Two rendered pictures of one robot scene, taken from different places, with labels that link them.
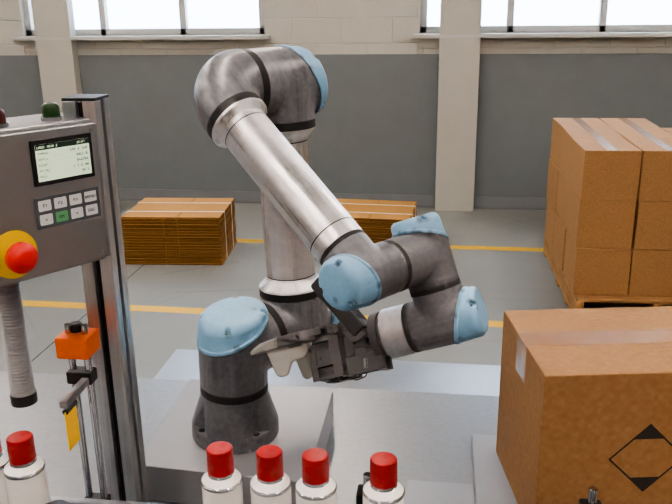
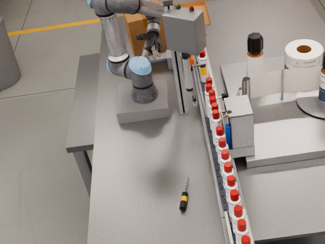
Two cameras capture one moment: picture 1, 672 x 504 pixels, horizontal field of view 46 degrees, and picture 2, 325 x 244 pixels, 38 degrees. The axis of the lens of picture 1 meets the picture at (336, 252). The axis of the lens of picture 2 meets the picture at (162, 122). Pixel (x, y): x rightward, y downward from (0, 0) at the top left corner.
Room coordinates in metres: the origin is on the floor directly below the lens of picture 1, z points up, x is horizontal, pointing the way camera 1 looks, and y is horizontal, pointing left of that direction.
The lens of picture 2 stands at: (1.30, 2.31, 2.53)
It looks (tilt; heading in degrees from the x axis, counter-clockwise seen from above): 41 degrees down; 266
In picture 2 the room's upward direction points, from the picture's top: 11 degrees counter-clockwise
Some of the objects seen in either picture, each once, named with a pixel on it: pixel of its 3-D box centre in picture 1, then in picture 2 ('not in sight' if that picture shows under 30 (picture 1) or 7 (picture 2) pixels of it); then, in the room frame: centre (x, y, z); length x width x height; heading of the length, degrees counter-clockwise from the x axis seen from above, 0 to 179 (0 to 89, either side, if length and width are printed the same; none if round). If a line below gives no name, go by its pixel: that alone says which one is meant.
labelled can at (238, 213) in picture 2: not in sight; (239, 224); (1.00, 1.23, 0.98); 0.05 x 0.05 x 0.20
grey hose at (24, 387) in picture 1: (14, 333); (187, 72); (1.00, 0.45, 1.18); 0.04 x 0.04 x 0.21
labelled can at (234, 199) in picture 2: not in sight; (235, 208); (0.99, 1.15, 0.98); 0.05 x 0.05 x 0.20
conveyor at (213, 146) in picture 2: not in sight; (208, 99); (0.88, 0.30, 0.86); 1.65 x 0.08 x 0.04; 82
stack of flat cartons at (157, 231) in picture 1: (181, 229); not in sight; (5.04, 1.03, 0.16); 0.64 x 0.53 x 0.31; 86
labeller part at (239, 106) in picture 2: not in sight; (238, 106); (0.84, 0.73, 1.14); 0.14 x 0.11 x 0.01; 82
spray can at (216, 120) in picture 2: not in sight; (216, 127); (0.93, 0.67, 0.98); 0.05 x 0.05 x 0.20
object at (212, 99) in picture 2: not in sight; (214, 113); (0.91, 0.56, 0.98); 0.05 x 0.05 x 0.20
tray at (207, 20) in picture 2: not in sight; (189, 14); (0.75, -0.69, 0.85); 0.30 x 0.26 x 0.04; 82
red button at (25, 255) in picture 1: (20, 257); not in sight; (0.90, 0.38, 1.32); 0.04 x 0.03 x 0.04; 137
